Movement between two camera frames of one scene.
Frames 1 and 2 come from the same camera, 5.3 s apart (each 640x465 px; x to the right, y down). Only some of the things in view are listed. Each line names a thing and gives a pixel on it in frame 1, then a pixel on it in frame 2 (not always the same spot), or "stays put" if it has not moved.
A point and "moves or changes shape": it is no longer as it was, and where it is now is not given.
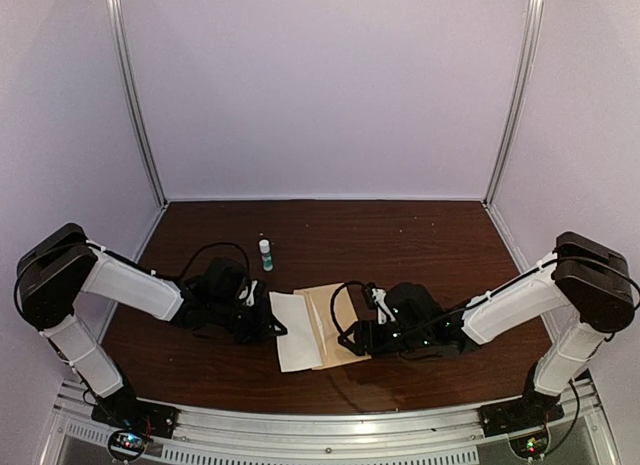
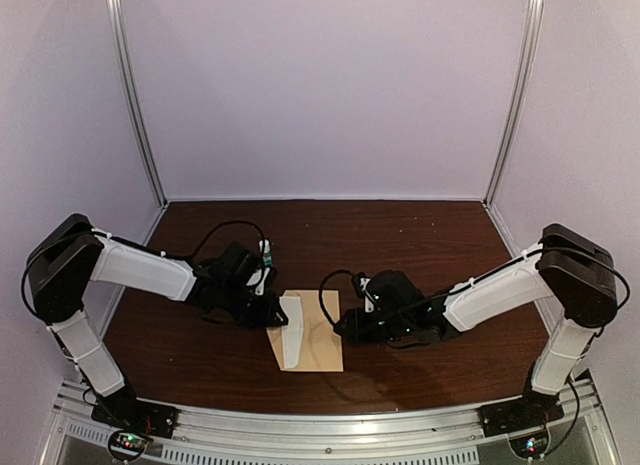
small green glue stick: (265, 249) stays put
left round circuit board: (126, 445) stays put
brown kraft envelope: (319, 303) moves or changes shape
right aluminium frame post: (536, 16) stays put
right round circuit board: (531, 446) stays put
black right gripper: (367, 342) -> (356, 330)
